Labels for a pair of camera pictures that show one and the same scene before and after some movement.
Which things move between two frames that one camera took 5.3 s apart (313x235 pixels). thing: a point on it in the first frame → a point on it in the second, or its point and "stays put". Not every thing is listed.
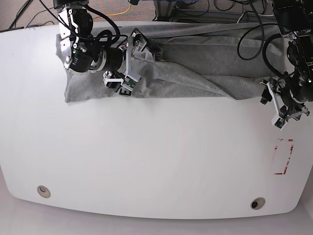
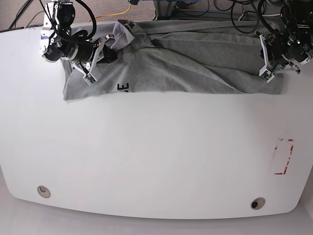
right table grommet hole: x=257 y=203 stays put
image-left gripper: x=119 y=58 → x=84 y=56
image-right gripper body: x=290 y=96 → x=282 y=54
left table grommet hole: x=43 y=191 stays put
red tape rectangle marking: x=276 y=148 stays put
